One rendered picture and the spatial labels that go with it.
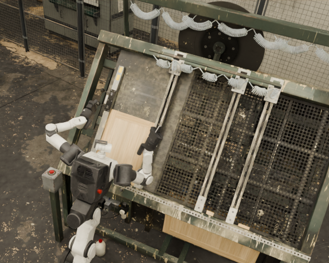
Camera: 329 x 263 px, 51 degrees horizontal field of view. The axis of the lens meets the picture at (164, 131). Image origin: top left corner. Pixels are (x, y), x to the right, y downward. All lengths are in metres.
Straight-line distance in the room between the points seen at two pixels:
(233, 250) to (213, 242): 0.19
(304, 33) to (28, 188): 3.26
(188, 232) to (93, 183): 1.30
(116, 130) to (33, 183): 1.61
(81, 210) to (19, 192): 1.78
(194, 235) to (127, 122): 1.24
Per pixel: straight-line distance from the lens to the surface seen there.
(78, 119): 2.83
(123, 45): 3.07
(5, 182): 4.40
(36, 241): 3.78
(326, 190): 2.86
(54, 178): 3.01
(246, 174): 2.77
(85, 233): 2.81
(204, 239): 3.36
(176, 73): 2.86
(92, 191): 2.44
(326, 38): 3.04
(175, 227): 3.38
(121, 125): 3.02
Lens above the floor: 3.04
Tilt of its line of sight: 37 degrees down
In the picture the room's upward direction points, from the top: 8 degrees clockwise
